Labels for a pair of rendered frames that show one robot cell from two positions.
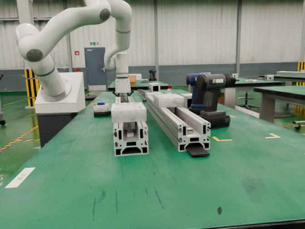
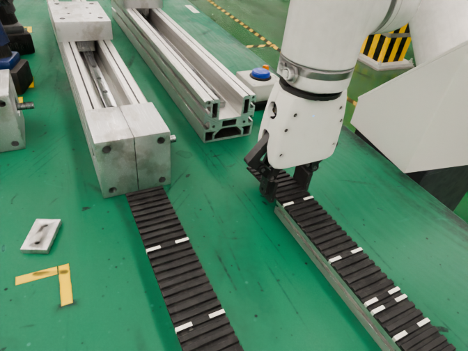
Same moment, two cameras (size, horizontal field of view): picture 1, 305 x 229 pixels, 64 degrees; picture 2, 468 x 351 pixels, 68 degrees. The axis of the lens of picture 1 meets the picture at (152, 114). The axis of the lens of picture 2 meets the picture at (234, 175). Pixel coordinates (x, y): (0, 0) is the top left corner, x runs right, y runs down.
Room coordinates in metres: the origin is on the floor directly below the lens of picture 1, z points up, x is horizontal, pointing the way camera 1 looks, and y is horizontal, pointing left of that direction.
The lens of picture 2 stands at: (1.99, -0.03, 1.13)
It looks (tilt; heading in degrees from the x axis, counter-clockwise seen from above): 38 degrees down; 157
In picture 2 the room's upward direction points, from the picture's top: 8 degrees clockwise
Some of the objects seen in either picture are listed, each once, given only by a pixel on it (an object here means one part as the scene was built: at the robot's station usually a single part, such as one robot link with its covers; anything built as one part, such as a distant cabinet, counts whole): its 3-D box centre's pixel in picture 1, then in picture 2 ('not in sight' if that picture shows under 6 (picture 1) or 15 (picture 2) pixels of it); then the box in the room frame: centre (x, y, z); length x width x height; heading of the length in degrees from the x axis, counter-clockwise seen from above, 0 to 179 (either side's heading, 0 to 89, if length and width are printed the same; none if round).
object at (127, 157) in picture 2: (152, 100); (136, 147); (1.54, 0.00, 0.83); 0.12 x 0.09 x 0.10; 98
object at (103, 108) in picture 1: (102, 109); (255, 89); (1.34, 0.27, 0.81); 0.10 x 0.08 x 0.06; 98
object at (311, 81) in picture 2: (122, 75); (313, 69); (1.66, 0.19, 0.99); 0.09 x 0.08 x 0.03; 98
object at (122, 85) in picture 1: (122, 84); (301, 118); (1.66, 0.20, 0.93); 0.10 x 0.07 x 0.11; 98
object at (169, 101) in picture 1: (167, 102); (80, 26); (1.10, -0.07, 0.87); 0.16 x 0.11 x 0.07; 8
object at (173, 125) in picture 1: (168, 113); (83, 48); (1.10, -0.07, 0.82); 0.80 x 0.10 x 0.09; 8
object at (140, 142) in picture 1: (126, 115); (162, 44); (1.08, 0.12, 0.82); 0.80 x 0.10 x 0.09; 8
